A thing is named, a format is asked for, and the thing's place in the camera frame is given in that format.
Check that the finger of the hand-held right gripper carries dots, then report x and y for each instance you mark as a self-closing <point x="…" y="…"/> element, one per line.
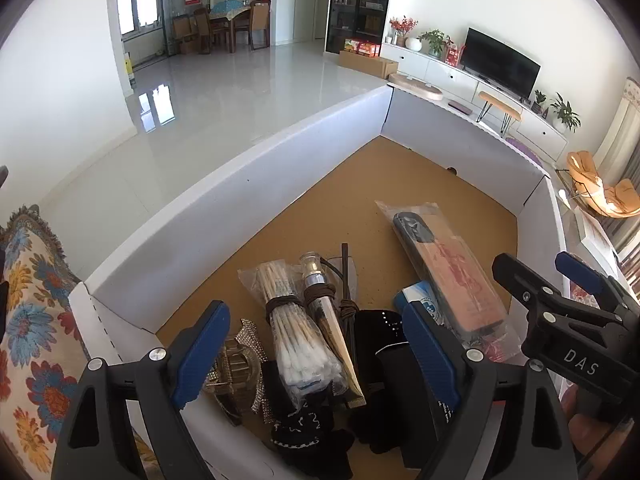
<point x="520" y="280"/>
<point x="580" y="267"/>

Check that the white TV cabinet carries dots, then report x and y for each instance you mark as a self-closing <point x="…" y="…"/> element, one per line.
<point x="435" y="67"/>

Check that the light brown dining chair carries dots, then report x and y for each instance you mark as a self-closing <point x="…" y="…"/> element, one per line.
<point x="261" y="22"/>

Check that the large white cardboard box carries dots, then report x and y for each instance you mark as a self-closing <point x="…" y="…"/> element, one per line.
<point x="250" y="200"/>

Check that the orange snack boxes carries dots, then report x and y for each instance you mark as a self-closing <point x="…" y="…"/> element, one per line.
<point x="362" y="48"/>

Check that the red flowers in vase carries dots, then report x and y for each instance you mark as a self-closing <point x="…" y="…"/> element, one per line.
<point x="402" y="27"/>

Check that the orange phone case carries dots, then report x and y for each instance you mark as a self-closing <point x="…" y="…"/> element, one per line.
<point x="450" y="270"/>

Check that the brown cardboard box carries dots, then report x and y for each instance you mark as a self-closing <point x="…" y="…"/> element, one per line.
<point x="370" y="66"/>

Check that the orange lounge chair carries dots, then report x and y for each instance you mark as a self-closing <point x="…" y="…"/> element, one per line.
<point x="615" y="195"/>

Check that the rhinestone bow hair clip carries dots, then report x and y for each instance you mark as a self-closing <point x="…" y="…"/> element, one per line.
<point x="247" y="335"/>

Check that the cotton swab bundle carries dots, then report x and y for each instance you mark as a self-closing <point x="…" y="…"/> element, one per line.
<point x="300" y="340"/>

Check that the clear hair claw clip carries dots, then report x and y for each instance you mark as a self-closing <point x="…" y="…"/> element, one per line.
<point x="235" y="370"/>

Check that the clear tube with silver collar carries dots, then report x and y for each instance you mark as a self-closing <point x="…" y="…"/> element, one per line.
<point x="320" y="300"/>

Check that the black television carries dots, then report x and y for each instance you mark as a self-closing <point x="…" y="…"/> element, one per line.
<point x="500" y="62"/>

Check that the dark glass display cabinet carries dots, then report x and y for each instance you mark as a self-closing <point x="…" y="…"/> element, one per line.
<point x="360" y="5"/>

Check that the black carton with white print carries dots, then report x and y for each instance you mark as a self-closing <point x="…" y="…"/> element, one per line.
<point x="395" y="410"/>

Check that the person's right hand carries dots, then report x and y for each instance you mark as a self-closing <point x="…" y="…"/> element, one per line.
<point x="585" y="430"/>

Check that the wooden stool with hairpin legs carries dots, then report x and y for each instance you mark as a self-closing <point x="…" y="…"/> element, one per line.
<point x="497" y="101"/>

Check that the bushy green potted plant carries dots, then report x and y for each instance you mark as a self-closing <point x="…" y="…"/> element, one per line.
<point x="434" y="42"/>

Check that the red gift box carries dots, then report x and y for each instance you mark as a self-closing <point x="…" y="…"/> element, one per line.
<point x="454" y="55"/>

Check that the blue and white carton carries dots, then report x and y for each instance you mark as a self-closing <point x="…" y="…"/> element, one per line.
<point x="417" y="300"/>

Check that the leafy plant in white pot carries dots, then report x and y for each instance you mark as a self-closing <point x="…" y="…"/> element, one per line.
<point x="565" y="115"/>

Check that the floral cloth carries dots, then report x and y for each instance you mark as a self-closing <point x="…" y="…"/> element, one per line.
<point x="35" y="350"/>

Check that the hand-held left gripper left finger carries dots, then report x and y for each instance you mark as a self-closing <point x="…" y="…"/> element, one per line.
<point x="200" y="355"/>

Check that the small potted plant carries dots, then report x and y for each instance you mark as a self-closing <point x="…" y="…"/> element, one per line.
<point x="538" y="101"/>

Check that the fabric covered standing air conditioner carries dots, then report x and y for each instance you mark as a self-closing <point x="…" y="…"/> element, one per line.
<point x="622" y="135"/>

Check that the wooden dining table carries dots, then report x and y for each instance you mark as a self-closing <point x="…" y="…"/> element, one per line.
<point x="227" y="15"/>

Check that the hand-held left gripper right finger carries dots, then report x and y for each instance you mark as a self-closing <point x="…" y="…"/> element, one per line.
<point x="430" y="355"/>

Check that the round white vase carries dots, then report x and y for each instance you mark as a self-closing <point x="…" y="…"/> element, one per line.
<point x="414" y="44"/>

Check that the purple round mat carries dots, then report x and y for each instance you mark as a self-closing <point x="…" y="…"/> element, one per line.
<point x="522" y="150"/>

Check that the flat white box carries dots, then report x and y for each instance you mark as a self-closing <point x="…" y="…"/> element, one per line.
<point x="597" y="237"/>

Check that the black velvet cloth bundle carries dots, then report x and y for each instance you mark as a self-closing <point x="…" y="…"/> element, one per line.
<point x="380" y="330"/>

